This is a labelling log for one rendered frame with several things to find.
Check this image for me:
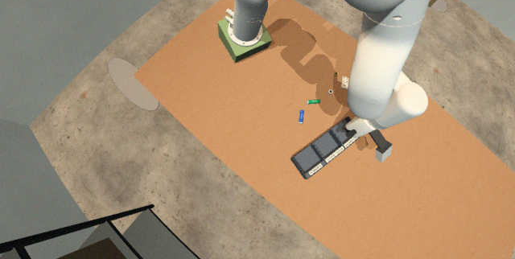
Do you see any cream domino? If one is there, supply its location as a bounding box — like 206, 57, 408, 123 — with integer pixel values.
341, 76, 348, 89

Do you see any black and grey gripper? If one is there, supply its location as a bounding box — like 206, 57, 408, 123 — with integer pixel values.
345, 117, 382, 138

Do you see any black rack of labelled bins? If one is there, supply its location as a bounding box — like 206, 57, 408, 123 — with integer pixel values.
291, 116, 360, 179

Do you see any blue aa battery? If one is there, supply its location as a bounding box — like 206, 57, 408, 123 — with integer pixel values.
299, 110, 304, 124

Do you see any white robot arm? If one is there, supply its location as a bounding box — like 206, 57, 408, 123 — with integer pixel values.
225, 0, 430, 162

